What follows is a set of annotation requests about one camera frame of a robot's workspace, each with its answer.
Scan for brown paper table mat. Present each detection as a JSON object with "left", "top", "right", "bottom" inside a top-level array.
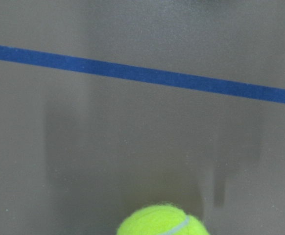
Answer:
[{"left": 0, "top": 0, "right": 285, "bottom": 235}]

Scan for blue tape grid lines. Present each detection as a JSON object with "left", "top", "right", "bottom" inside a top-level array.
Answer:
[{"left": 0, "top": 45, "right": 285, "bottom": 104}]

